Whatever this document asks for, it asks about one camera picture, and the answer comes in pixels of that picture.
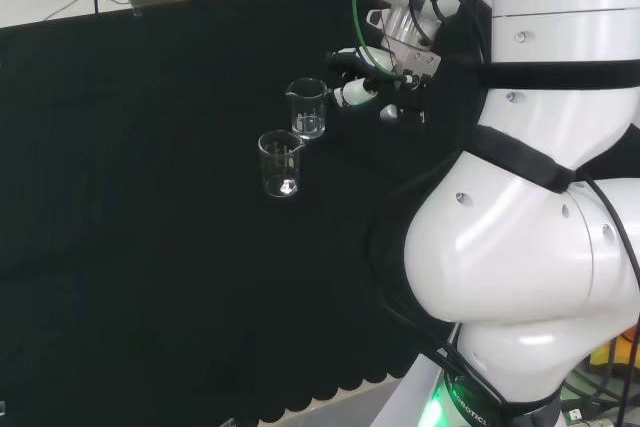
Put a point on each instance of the yellow stop button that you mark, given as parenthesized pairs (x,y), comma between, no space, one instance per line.
(620,352)

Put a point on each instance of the clear glass beaker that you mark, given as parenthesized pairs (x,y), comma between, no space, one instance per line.
(306,119)
(280,182)

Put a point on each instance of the black bench cloth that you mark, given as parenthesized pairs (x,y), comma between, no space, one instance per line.
(125,197)

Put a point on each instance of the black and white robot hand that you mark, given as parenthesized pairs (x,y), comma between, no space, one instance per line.
(407,102)

